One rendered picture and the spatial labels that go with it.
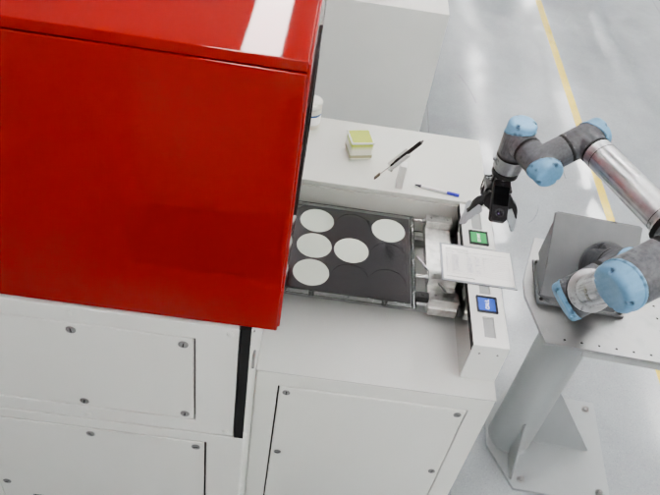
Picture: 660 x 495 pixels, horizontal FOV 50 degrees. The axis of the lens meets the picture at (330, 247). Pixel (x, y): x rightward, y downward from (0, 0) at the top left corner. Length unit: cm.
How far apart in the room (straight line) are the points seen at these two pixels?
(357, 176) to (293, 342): 59
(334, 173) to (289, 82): 119
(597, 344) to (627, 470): 95
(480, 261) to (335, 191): 49
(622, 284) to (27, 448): 145
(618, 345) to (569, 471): 82
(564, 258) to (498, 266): 23
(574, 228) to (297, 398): 94
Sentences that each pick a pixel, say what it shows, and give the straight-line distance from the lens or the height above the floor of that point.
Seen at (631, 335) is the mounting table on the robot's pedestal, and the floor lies 82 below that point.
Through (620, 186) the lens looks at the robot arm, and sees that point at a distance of 175.
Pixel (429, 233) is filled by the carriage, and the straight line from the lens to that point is 221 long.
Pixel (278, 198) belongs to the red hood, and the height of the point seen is 156.
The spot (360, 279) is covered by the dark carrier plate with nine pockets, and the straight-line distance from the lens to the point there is 199.
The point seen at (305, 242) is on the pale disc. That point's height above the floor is 90.
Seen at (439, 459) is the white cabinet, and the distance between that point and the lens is 217.
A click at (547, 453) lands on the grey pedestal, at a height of 1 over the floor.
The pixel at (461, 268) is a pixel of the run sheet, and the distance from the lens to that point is 201.
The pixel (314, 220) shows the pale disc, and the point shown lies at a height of 90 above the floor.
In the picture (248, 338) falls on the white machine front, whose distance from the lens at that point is 143.
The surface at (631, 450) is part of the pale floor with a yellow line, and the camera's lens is 310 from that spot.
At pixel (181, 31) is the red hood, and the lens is 107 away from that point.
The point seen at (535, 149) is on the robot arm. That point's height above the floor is 136.
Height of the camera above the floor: 232
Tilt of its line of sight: 44 degrees down
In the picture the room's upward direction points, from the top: 10 degrees clockwise
